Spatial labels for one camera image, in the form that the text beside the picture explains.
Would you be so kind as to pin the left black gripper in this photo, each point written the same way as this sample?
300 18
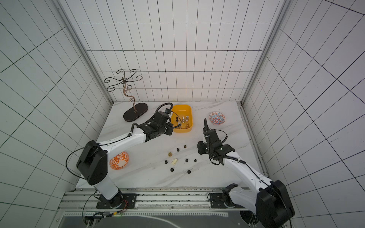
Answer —
170 127

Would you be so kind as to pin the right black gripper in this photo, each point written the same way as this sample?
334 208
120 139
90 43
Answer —
208 137

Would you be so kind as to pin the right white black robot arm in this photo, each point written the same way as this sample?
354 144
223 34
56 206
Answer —
267 200

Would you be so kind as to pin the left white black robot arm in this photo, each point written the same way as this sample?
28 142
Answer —
98 158

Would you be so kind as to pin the yellow plastic storage box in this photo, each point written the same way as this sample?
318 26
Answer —
182 115

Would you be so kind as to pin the dark metal jewelry stand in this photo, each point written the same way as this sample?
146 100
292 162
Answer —
138 109

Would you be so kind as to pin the red blue patterned bowl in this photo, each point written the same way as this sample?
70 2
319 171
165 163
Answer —
217 118

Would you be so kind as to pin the orange white patterned plate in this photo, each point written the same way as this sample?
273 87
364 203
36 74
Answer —
120 161

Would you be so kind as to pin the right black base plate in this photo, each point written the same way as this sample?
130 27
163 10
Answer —
222 201

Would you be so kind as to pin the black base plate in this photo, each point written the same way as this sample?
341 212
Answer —
222 201
120 201

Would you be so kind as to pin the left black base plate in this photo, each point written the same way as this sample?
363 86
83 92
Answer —
120 201

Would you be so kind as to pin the aluminium mounting rail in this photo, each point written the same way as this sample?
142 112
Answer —
146 199

